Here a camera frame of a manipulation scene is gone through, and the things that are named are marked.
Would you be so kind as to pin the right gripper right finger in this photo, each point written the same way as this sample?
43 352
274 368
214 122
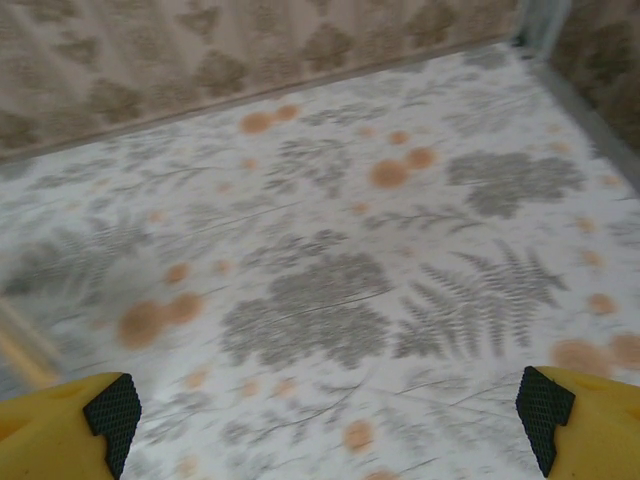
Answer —
595 430

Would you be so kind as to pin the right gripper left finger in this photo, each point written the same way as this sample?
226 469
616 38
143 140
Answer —
50 435

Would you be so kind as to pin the aluminium table side rail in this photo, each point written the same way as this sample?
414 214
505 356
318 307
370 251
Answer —
585 107

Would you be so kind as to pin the aluminium frame post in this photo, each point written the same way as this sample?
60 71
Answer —
542 22

